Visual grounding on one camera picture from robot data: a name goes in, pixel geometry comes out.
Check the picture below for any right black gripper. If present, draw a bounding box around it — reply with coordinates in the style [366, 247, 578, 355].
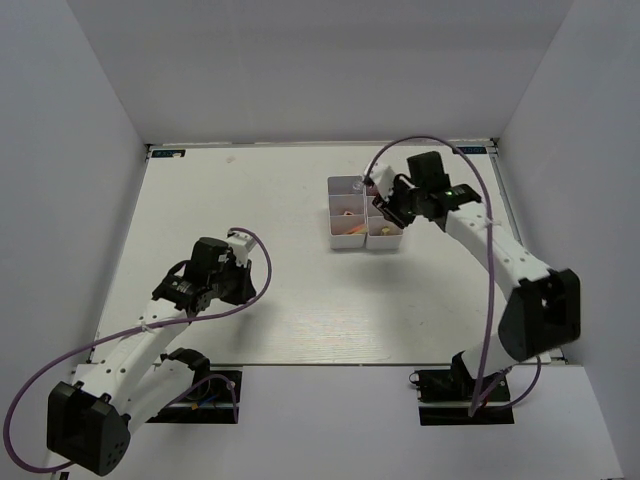
[372, 173, 427, 231]

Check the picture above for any orange thin highlighter pen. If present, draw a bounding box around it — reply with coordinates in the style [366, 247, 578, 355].
[345, 224, 367, 235]

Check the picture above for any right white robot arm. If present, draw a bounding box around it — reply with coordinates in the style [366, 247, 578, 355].
[365, 151, 581, 401]

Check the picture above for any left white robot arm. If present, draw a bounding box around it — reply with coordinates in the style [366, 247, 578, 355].
[46, 228, 259, 476]

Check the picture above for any right white compartment organizer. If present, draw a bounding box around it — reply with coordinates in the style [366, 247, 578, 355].
[365, 190, 403, 251]

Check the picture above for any white compartment organizer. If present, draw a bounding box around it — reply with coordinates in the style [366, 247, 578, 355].
[327, 176, 367, 250]
[365, 190, 403, 251]

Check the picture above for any left white compartment organizer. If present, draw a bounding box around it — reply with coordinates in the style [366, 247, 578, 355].
[327, 176, 367, 250]

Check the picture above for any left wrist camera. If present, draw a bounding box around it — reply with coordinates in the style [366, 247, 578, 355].
[226, 229, 256, 268]

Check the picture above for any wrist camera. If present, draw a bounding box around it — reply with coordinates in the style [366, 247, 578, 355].
[363, 164, 396, 199]
[226, 229, 256, 268]

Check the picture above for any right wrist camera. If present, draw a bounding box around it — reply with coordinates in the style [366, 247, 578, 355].
[363, 164, 396, 199]

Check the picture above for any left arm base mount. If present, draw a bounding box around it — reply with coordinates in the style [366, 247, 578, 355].
[148, 369, 243, 425]

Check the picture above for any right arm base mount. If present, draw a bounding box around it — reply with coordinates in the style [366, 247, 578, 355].
[409, 369, 515, 427]

